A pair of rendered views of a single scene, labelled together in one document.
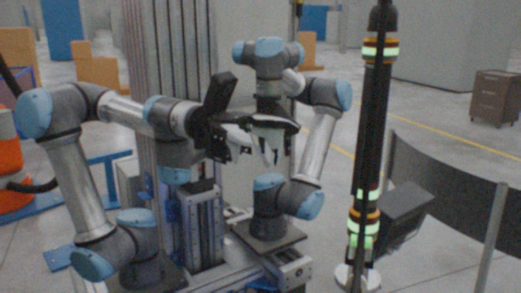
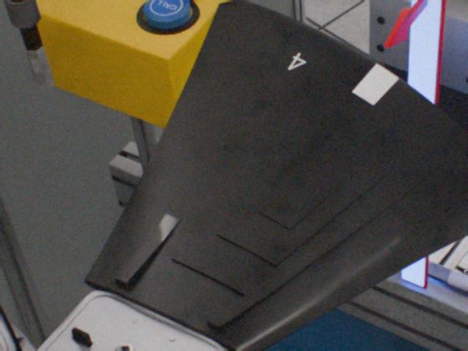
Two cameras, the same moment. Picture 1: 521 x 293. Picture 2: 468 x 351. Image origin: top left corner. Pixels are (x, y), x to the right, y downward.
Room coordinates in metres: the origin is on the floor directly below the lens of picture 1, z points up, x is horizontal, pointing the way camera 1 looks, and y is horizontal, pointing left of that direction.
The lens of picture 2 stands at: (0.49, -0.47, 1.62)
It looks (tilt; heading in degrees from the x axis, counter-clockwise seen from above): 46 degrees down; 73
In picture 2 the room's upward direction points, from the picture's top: 5 degrees counter-clockwise
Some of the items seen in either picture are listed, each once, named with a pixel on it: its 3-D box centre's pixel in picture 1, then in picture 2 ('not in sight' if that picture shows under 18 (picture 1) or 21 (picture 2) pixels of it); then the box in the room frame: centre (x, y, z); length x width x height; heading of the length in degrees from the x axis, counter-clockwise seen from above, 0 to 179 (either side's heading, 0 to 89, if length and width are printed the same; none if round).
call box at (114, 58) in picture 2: not in sight; (136, 46); (0.60, 0.30, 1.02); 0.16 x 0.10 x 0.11; 128
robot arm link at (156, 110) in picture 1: (169, 115); not in sight; (0.81, 0.20, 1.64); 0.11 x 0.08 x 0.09; 48
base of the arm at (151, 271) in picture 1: (141, 262); not in sight; (1.05, 0.38, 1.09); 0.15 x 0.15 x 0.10
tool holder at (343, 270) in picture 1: (359, 258); not in sight; (0.49, -0.15, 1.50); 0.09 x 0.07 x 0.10; 163
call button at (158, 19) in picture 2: not in sight; (167, 12); (0.63, 0.27, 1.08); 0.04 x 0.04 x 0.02
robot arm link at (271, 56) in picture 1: (270, 58); not in sight; (1.07, -0.03, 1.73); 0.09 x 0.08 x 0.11; 147
